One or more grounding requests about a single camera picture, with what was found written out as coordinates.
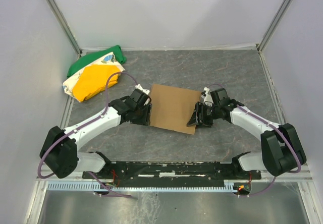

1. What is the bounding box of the brown cardboard box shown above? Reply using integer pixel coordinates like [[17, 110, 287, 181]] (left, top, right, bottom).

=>
[[150, 84, 200, 135]]

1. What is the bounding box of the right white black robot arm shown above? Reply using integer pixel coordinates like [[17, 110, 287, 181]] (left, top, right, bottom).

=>
[[187, 87, 306, 177]]

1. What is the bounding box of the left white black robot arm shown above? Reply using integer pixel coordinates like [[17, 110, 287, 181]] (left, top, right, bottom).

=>
[[37, 85, 152, 179]]

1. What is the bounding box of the yellow cloth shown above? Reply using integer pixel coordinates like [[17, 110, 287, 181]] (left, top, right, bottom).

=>
[[72, 65, 120, 102]]

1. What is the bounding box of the white patterned cloth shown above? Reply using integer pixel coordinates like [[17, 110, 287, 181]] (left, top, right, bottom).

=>
[[63, 52, 125, 98]]

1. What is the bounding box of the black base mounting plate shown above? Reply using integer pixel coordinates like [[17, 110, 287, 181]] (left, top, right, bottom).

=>
[[94, 161, 261, 187]]

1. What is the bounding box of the green cloth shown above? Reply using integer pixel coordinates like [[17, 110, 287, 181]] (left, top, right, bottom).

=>
[[67, 45, 127, 78]]

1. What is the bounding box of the metal front shelf sheet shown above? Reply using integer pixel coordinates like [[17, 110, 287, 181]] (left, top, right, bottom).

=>
[[39, 185, 309, 223]]

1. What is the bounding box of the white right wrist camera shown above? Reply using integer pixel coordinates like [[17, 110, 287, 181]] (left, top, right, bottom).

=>
[[200, 87, 213, 107]]

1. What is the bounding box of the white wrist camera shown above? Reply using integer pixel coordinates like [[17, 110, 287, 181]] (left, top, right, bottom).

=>
[[135, 84, 150, 95], [200, 87, 213, 107]]

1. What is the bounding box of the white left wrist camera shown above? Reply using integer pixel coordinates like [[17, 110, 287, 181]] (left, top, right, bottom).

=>
[[135, 84, 150, 95]]

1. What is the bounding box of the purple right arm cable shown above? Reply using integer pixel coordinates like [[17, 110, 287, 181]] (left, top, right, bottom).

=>
[[206, 83, 302, 198]]

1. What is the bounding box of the light blue cable duct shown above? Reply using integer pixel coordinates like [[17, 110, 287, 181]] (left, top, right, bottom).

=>
[[47, 180, 237, 193]]

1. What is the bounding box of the right aluminium corner post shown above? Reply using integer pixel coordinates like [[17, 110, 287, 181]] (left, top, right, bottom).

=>
[[257, 0, 292, 53]]

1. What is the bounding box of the aluminium corner post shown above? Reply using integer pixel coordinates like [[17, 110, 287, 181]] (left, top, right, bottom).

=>
[[257, 0, 292, 53], [46, 0, 82, 56]]

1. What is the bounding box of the aluminium front rail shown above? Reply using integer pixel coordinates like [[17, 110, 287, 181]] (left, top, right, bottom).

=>
[[36, 160, 313, 182]]

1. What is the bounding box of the left aluminium corner post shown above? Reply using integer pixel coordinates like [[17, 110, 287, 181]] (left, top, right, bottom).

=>
[[46, 0, 82, 56]]

